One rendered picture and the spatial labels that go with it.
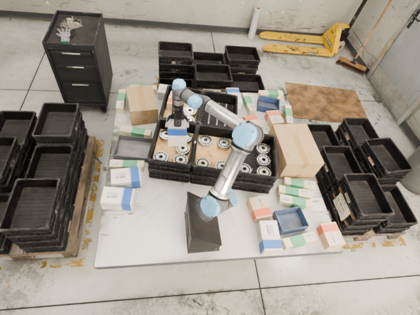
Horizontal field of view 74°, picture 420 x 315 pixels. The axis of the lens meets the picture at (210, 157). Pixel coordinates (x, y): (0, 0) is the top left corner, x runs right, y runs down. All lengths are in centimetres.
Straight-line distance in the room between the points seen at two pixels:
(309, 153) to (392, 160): 122
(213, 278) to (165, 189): 92
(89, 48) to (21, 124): 94
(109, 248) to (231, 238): 77
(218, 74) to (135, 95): 125
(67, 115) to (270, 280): 234
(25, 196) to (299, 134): 213
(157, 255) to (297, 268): 140
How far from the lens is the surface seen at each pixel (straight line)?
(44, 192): 245
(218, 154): 209
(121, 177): 201
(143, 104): 236
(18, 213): 243
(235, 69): 356
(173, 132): 178
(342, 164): 309
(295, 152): 220
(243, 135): 137
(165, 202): 199
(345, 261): 303
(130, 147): 227
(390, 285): 320
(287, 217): 211
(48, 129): 285
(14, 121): 318
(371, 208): 279
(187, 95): 158
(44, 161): 277
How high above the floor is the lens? 246
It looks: 52 degrees down
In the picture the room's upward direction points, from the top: 12 degrees clockwise
